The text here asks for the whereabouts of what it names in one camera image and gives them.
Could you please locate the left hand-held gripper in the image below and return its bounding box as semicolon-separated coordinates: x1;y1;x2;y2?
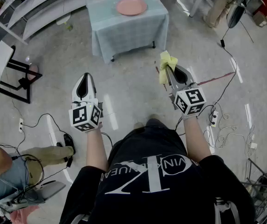
68;72;104;133

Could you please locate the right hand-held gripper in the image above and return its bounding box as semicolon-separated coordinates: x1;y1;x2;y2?
166;64;207;117

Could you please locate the yellow cloth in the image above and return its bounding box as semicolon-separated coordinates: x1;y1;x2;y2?
159;50;178;86

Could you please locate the pink plate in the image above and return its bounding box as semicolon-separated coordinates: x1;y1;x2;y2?
116;0;148;16

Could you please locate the person's left forearm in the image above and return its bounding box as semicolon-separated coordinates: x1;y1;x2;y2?
86;125;110;172

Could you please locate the person's right forearm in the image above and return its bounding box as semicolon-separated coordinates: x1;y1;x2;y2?
183;116;212;163

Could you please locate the table with light-blue tablecloth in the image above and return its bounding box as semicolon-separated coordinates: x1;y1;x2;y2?
86;0;170;64

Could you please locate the white table with black stand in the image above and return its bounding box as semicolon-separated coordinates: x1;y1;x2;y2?
0;40;43;110

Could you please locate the white shelving unit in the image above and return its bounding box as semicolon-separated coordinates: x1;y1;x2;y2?
0;0;87;46

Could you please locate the cardboard box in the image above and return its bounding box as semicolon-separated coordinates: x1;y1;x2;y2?
252;8;267;28

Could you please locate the person's black t-shirt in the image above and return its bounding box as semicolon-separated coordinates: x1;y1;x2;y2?
60;119;256;224

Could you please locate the black cable with adapter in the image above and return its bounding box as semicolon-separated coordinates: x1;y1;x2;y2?
175;20;244;135

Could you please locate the white cable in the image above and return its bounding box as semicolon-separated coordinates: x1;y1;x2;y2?
203;101;258;160

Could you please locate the metal wire rack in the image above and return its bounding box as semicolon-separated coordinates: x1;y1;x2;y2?
240;157;267;224

